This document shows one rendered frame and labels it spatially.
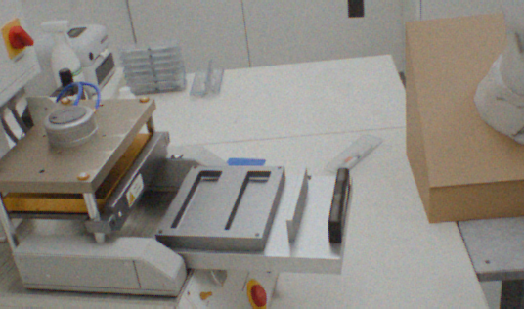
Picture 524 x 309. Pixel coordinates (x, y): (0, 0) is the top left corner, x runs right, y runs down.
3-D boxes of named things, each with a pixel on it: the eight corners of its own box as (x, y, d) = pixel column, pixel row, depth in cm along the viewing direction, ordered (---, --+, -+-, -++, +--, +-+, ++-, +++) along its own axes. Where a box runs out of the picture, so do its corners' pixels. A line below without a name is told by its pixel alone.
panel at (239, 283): (248, 378, 104) (183, 294, 98) (281, 257, 130) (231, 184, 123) (259, 375, 104) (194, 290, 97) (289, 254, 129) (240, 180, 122)
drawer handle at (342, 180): (328, 242, 97) (327, 220, 95) (338, 187, 110) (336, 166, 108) (342, 242, 97) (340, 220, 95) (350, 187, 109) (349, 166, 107)
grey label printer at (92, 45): (24, 100, 203) (8, 48, 195) (51, 73, 220) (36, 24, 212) (101, 96, 199) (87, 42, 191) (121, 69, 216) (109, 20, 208)
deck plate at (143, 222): (-94, 291, 106) (-97, 286, 106) (16, 176, 135) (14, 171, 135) (177, 306, 96) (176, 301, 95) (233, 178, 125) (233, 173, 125)
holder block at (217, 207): (157, 247, 101) (153, 234, 100) (194, 177, 118) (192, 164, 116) (263, 251, 97) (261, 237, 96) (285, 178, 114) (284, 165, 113)
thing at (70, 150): (-40, 230, 102) (-70, 156, 96) (52, 133, 128) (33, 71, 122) (105, 234, 97) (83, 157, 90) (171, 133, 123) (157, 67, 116)
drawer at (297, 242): (149, 271, 102) (139, 230, 98) (190, 192, 121) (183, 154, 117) (341, 279, 96) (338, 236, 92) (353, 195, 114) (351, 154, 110)
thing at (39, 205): (10, 218, 103) (-9, 166, 99) (71, 148, 122) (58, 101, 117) (111, 221, 100) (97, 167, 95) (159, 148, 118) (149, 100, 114)
